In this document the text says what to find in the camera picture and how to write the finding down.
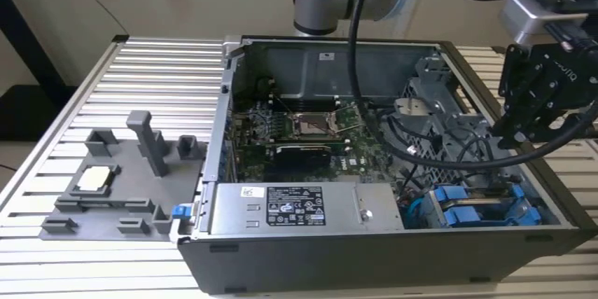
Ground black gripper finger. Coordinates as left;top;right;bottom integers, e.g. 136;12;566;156
512;81;568;144
492;43;538;150

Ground hard disk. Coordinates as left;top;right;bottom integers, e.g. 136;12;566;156
431;183;543;228

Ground disk bay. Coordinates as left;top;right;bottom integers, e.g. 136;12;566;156
431;169;548;228

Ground grey perforated drive cage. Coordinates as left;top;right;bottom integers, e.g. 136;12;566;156
378;54;496;188

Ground green motherboard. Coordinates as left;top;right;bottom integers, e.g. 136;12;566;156
231;101;407;184

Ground grey air shroud with label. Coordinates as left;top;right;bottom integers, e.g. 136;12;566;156
260;48;412;99

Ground RAM slots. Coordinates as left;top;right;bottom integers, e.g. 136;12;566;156
273;97;343;111

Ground CPU socket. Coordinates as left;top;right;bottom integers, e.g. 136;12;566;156
284;111;350;139

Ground black graphics card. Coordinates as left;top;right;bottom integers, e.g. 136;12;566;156
263;143;344;183

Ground dark grey open PC case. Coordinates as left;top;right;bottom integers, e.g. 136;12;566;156
176;34;598;295

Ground silver power supply unit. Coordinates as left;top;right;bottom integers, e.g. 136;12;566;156
207;182;406;235

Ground blue case latch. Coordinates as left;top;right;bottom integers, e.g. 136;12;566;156
171;203;193;220

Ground grey parts rack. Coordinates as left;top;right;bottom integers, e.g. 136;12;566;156
40;110;209;242

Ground silver CPU chip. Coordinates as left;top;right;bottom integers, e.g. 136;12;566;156
76;166;113;191

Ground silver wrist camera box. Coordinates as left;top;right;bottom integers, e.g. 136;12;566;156
496;0;590;46

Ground thin black disk wire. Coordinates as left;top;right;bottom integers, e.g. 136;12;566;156
438;126;511;176

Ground black wire with white plug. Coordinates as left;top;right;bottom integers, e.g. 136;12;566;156
387;116;422;155

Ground thick black robot cable hose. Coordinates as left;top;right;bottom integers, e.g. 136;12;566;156
347;0;598;169

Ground blue data cable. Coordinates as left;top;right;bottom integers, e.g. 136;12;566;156
400;197;426;228

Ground black furniture frame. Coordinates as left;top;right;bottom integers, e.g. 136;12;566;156
0;0;79;142

